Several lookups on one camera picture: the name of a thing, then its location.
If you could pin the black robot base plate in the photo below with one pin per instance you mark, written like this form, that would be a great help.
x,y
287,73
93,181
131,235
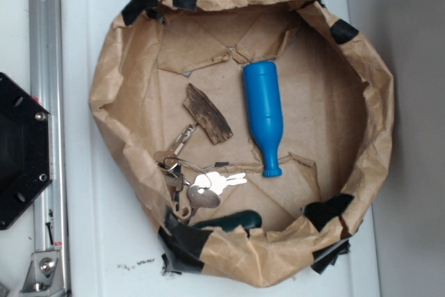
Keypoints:
x,y
25,152

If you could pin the metal corner bracket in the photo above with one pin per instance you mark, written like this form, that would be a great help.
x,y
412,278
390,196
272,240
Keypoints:
x,y
44,277

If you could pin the aluminium extrusion rail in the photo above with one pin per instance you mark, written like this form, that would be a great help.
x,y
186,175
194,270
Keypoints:
x,y
50,207

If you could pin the blue plastic bottle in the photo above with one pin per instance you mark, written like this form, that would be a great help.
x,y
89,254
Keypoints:
x,y
264,112

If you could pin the dark green handle object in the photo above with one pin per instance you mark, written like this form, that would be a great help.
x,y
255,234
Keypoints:
x,y
248,219

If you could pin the silver key bunch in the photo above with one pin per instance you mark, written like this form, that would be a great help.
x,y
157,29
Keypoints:
x,y
191,187

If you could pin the brown paper lined bin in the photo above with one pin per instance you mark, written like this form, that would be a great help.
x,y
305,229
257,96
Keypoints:
x,y
337,98

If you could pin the weathered wood piece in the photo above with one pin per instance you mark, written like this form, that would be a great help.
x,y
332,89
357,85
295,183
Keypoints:
x,y
207,115

